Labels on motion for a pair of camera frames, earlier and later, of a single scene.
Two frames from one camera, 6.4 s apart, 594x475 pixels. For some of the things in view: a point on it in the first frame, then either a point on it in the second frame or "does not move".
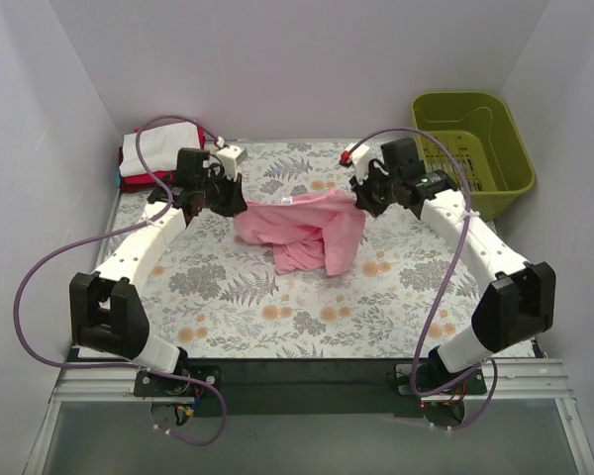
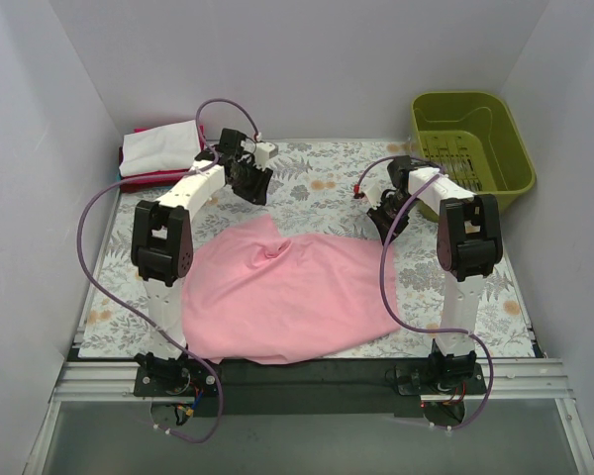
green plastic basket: x=487 y=132 does not move
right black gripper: x=364 y=191 → x=389 y=214
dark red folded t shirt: x=137 y=187 does not move
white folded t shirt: x=160 y=146 does not move
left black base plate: x=153 y=384 does not move
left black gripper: x=229 y=196 → x=245 y=175
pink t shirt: x=322 y=229 → x=255 y=297
